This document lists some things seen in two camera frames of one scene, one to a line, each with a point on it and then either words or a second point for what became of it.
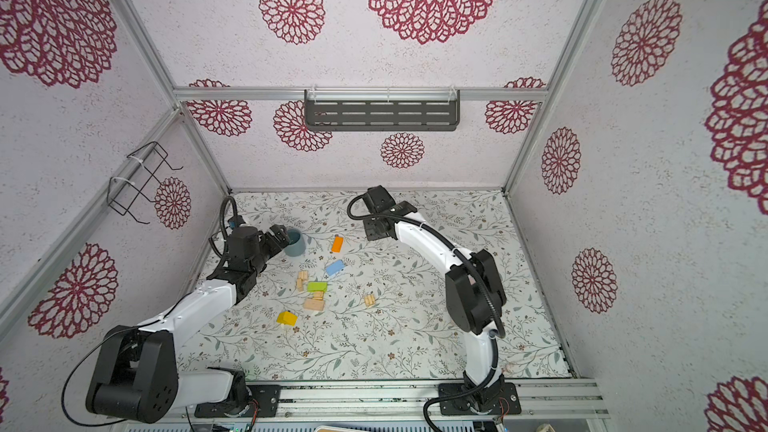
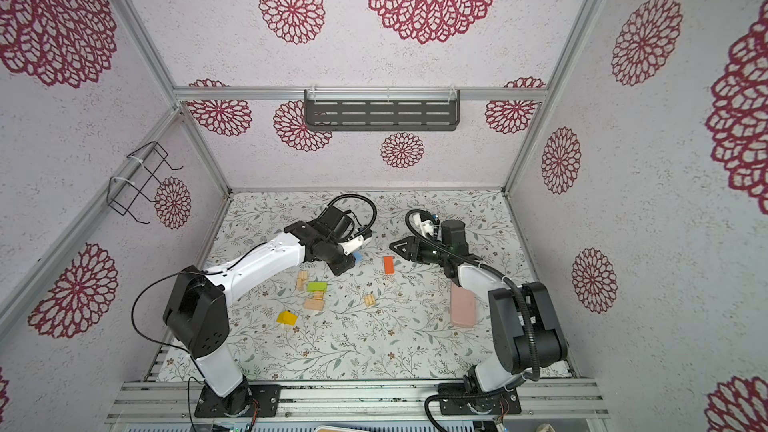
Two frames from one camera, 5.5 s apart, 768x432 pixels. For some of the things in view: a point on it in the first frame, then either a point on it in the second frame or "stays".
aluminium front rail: x=342 y=401 stays
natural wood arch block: x=315 y=303 stays
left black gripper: x=275 y=245 to x=340 y=268
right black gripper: x=370 y=233 to x=412 y=244
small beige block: x=302 y=275 stays
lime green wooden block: x=317 y=286 stays
